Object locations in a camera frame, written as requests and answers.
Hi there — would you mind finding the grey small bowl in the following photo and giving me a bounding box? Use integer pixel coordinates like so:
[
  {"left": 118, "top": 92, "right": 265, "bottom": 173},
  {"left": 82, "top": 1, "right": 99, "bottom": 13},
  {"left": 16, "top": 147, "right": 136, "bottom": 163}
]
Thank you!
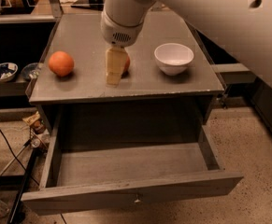
[{"left": 21, "top": 63, "right": 43, "bottom": 81}]

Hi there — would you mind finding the orange fruit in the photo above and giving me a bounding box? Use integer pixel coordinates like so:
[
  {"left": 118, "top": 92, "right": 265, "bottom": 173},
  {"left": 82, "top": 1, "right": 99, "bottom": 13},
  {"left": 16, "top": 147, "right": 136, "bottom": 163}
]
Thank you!
[{"left": 49, "top": 51, "right": 74, "bottom": 77}]

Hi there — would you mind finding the open grey top drawer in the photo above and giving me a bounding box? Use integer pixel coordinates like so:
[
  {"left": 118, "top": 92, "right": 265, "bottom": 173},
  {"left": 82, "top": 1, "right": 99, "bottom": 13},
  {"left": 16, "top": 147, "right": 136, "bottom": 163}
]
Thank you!
[{"left": 21, "top": 107, "right": 245, "bottom": 217}]

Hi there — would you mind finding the black monitor stand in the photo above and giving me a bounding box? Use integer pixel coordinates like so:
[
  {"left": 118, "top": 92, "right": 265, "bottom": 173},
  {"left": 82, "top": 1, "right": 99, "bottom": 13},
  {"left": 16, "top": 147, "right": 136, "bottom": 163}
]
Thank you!
[{"left": 71, "top": 0, "right": 104, "bottom": 11}]

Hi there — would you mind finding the grey cabinet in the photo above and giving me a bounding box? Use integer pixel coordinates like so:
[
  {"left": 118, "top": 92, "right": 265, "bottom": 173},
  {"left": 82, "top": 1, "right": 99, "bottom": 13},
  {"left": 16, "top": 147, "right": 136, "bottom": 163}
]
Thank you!
[{"left": 25, "top": 10, "right": 226, "bottom": 133}]

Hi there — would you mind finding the black tripod leg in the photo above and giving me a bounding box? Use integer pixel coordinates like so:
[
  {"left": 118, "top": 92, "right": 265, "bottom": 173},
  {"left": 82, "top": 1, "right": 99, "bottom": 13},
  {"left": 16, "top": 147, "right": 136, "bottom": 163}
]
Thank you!
[{"left": 7, "top": 149, "right": 38, "bottom": 224}]

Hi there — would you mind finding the red apple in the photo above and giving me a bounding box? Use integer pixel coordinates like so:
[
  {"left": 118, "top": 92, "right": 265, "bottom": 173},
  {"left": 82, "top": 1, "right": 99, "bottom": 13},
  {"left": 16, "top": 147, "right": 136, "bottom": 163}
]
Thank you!
[{"left": 122, "top": 55, "right": 130, "bottom": 75}]

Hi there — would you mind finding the snack bag on floor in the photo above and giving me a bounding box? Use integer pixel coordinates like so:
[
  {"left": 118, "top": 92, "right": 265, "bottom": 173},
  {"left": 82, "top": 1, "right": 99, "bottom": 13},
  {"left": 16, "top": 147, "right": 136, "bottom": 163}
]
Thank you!
[{"left": 22, "top": 111, "right": 46, "bottom": 134}]

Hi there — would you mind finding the blue white bowl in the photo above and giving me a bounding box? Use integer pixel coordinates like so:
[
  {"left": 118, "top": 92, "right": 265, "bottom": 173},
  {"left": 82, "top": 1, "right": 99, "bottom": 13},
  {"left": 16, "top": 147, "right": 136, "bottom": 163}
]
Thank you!
[{"left": 0, "top": 63, "right": 18, "bottom": 82}]

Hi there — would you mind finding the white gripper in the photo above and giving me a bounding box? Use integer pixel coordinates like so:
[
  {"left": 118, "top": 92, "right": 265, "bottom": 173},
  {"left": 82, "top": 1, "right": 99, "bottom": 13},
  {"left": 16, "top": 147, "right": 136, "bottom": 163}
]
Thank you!
[{"left": 101, "top": 11, "right": 143, "bottom": 86}]

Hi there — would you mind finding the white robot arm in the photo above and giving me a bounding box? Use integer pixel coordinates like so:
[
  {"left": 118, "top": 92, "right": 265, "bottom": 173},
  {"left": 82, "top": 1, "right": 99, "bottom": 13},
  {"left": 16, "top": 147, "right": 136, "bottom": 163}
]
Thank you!
[{"left": 101, "top": 0, "right": 272, "bottom": 89}]

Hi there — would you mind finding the grey side shelf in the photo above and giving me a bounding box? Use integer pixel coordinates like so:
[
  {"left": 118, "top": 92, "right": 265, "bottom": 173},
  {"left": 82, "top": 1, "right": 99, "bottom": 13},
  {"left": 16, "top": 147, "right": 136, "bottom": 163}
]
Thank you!
[{"left": 212, "top": 63, "right": 256, "bottom": 85}]

